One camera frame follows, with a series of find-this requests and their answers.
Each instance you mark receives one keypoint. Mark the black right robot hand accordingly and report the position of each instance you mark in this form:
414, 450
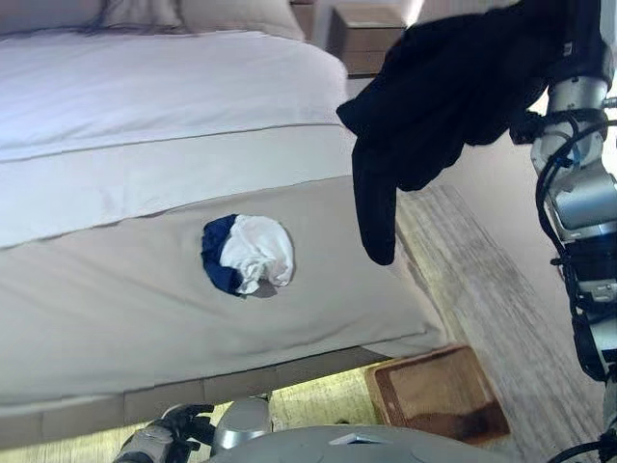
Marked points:
583, 43

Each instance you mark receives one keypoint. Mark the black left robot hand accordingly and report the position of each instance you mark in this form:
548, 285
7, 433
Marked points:
190, 427

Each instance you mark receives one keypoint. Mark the black garment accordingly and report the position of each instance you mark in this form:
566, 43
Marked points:
443, 96

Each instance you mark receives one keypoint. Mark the navy blue garment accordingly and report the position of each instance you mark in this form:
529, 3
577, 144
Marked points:
214, 241

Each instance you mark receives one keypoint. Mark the white garment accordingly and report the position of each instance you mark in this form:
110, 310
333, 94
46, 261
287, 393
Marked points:
262, 251

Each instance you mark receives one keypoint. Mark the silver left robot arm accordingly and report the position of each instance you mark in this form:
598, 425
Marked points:
144, 441

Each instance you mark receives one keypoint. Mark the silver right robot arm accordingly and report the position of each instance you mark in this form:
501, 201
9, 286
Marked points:
583, 202

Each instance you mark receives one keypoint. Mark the brown wicker basket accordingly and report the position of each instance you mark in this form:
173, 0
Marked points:
434, 390

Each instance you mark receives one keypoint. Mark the grey robot torso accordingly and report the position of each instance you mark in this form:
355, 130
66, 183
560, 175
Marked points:
313, 446

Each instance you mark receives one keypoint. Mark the brown wooden nightstand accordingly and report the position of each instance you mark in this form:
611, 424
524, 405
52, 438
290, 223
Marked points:
366, 43

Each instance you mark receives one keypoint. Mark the grey striped rug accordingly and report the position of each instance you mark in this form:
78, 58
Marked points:
506, 299

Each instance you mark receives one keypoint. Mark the white duvet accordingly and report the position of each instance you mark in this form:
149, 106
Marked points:
169, 96

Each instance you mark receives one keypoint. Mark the beige pillow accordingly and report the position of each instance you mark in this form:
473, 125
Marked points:
241, 17

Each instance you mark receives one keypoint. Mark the grey patterned cushion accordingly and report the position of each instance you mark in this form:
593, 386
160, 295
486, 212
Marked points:
140, 12

